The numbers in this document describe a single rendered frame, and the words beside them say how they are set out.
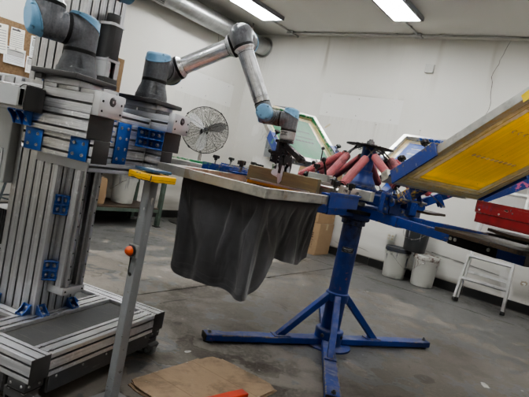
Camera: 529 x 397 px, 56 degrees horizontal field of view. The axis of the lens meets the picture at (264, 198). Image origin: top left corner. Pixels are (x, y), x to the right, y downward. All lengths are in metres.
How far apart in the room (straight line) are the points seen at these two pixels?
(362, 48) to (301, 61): 0.96
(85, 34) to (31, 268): 1.02
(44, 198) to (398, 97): 5.25
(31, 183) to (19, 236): 0.24
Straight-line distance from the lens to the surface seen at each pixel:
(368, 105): 6.94
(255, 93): 2.29
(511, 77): 6.50
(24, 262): 2.43
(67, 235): 2.32
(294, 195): 1.96
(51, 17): 2.02
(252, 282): 2.05
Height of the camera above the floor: 1.09
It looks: 4 degrees down
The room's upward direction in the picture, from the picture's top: 12 degrees clockwise
